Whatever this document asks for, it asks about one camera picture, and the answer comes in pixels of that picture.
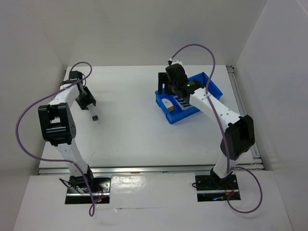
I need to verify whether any black slim makeup brush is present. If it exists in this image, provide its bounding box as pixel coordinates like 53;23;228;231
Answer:
202;72;206;87

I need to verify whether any aluminium rail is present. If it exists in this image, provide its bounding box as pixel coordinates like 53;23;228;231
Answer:
226;66;265;170
38;165;213;175

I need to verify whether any aluminium rail right side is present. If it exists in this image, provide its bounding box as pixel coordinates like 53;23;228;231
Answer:
226;66;265;170

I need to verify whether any clear small tube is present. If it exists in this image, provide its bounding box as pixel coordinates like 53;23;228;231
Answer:
88;104;98;121

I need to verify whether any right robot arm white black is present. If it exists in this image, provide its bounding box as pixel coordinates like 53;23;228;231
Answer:
155;63;255;189

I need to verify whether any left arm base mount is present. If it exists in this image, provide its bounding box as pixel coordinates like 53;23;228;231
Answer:
59;177;111;205

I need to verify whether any aluminium rail front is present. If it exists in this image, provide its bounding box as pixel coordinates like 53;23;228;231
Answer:
38;165;213;175

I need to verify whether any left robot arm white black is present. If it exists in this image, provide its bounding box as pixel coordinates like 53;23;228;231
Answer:
38;71;98;193

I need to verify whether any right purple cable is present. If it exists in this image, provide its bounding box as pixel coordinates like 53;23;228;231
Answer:
168;44;263;214

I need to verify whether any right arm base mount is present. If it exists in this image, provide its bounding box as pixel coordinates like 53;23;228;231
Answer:
192;174;241;202

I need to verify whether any blue plastic divided bin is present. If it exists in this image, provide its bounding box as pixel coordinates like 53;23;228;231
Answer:
155;72;223;124

